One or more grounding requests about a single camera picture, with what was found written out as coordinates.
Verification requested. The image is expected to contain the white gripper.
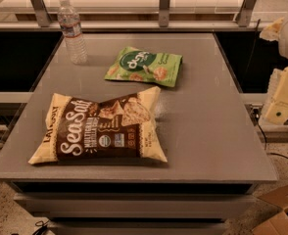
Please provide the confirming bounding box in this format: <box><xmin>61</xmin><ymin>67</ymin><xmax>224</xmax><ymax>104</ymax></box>
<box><xmin>262</xmin><ymin>67</ymin><xmax>288</xmax><ymax>124</ymax></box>

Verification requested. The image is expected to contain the brown sea salt chip bag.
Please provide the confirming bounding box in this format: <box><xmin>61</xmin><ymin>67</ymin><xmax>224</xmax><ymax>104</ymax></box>
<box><xmin>29</xmin><ymin>86</ymin><xmax>167</xmax><ymax>165</ymax></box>

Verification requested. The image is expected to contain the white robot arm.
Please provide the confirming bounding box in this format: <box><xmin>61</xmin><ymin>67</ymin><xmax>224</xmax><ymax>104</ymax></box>
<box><xmin>259</xmin><ymin>13</ymin><xmax>288</xmax><ymax>125</ymax></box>

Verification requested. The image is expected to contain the green snack bag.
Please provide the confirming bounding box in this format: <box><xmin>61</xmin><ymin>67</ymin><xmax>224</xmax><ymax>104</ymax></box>
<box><xmin>105</xmin><ymin>47</ymin><xmax>182</xmax><ymax>87</ymax></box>

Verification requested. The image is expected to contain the grey drawer cabinet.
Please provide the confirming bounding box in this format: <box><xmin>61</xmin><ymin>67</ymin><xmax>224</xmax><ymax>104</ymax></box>
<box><xmin>0</xmin><ymin>33</ymin><xmax>277</xmax><ymax>235</ymax></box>

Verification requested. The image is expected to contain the brown cardboard box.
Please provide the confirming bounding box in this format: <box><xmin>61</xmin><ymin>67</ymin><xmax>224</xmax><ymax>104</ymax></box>
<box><xmin>253</xmin><ymin>185</ymin><xmax>288</xmax><ymax>235</ymax></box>

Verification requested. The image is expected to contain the clear plastic water bottle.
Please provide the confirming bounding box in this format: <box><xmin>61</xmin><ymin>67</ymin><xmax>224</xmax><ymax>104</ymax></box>
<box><xmin>57</xmin><ymin>0</ymin><xmax>88</xmax><ymax>65</ymax></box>

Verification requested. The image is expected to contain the black cable on floor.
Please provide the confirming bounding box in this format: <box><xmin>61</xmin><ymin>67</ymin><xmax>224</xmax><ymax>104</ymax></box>
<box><xmin>252</xmin><ymin>108</ymin><xmax>288</xmax><ymax>164</ymax></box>

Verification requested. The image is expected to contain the metal window frame rail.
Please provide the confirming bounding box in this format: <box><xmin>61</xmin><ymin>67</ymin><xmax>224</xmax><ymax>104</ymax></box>
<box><xmin>0</xmin><ymin>0</ymin><xmax>285</xmax><ymax>31</ymax></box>

